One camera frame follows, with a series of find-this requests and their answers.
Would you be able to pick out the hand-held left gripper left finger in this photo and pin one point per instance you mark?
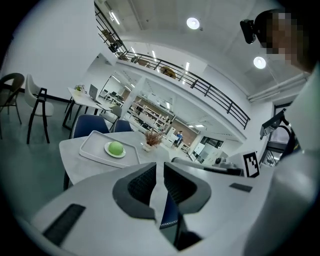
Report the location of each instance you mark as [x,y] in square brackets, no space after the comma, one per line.
[100,215]

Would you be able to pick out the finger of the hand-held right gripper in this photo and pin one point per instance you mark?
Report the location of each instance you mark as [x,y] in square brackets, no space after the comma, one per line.
[190,163]

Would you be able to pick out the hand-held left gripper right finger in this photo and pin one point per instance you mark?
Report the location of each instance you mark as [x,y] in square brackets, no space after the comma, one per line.
[215,212]

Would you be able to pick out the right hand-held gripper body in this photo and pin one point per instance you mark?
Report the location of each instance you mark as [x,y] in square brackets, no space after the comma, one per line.
[251,165]

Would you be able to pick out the white round plate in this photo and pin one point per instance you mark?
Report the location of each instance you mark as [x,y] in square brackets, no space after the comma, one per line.
[110,153]

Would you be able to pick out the green cabbage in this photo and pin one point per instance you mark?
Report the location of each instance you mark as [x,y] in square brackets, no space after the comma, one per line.
[115,148]

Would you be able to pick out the white round table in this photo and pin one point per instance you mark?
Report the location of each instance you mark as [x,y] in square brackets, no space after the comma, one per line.
[75,162]

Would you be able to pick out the dried reddish plant white pot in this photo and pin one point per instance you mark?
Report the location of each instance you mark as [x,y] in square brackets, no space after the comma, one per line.
[152,140]

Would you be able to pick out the dark blue upholstered chair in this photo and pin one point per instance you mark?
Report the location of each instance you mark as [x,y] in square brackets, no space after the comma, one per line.
[170,215]
[87,126]
[123,126]

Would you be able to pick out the wooden shelving unit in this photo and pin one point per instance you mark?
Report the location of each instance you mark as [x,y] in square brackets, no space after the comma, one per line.
[150,112]

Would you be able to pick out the grey rectangular tray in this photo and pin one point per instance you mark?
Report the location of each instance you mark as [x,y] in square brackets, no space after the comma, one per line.
[93,146]

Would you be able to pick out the black mezzanine railing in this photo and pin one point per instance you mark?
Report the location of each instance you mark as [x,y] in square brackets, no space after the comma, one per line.
[212,91]

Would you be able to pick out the grey shell chair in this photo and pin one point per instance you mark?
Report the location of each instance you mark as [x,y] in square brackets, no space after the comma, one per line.
[115,111]

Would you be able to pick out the round wooden object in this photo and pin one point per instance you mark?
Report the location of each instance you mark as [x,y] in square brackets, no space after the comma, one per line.
[168,72]

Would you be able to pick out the round ceiling light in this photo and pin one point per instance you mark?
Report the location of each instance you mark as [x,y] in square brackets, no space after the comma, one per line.
[192,23]
[259,62]

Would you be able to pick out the white table black legs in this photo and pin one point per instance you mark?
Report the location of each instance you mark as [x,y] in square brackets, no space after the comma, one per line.
[85,100]

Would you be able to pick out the silver laptop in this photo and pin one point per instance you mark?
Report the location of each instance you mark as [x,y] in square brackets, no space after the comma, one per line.
[93,92]

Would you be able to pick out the small potted flower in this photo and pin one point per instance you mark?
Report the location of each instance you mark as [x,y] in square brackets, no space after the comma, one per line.
[79,90]

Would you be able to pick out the white chair black legs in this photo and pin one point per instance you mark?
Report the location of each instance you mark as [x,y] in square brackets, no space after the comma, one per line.
[32,100]

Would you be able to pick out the person's head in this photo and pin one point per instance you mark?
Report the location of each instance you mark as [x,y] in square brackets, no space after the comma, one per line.
[285,32]

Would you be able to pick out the black head-worn camera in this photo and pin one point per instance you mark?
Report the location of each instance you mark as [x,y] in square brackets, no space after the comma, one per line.
[248,30]

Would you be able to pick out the dark frame wicker chair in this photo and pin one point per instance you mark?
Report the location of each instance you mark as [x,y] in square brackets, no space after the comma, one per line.
[11,82]

